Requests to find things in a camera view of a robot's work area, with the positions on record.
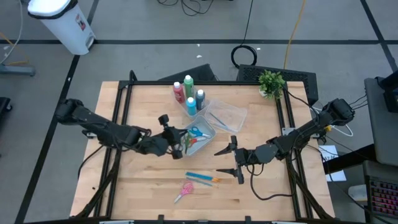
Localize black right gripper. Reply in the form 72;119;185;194
213;136;254;184

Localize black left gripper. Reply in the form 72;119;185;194
163;127;188;160

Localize green handled scissors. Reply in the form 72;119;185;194
183;133;194;155

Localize blue handled scissors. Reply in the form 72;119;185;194
187;126;213;139

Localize red handled scissors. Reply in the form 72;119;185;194
189;136;208;147

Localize blue paintbrush bristles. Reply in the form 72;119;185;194
185;171;218;181

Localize teal paint bottle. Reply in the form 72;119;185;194
185;96;198;117

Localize thin blue handled paintbrush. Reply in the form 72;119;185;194
208;111;230;129

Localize dark blue paint bottle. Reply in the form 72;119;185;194
195;89;206;111

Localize red paint bottle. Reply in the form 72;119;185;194
172;81;186;105

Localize pink handled scissors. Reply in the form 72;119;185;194
173;181;195;205

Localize green paint bottle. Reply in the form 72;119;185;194
183;74;195;99

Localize clear plastic bin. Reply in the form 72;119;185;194
203;99;249;134
170;85;211;121

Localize black box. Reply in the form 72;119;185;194
157;63;218;82

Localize green plant in white pot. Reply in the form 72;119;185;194
257;70;286;100

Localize white paper sheet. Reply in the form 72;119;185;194
318;144;348;183

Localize black perforated computer case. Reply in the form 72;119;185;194
236;64;320;107

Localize grey desk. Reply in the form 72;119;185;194
363;76;398;167

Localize backlit keyboard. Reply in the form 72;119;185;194
368;176;398;218

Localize white trash can black rim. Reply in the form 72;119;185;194
27;0;96;56

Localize black device on desk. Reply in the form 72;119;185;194
374;70;398;113

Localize black floor object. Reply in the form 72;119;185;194
0;96;13;113

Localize grey stand base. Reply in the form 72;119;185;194
0;63;35;77

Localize white plastic bin with handles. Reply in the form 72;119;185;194
181;115;217;157

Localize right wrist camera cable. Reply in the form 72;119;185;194
247;163;295;202

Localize black table frame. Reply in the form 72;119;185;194
74;70;335;220

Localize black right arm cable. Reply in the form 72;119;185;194
281;86;321;118

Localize left arm base cable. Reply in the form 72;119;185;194
76;144;105;180

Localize black coiled hanging cable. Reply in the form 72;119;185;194
230;0;258;70

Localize black cable tangle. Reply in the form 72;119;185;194
156;0;215;17

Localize yellow hanging cable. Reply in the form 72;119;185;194
282;0;308;70

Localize white floor cable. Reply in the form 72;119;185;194
0;0;25;65

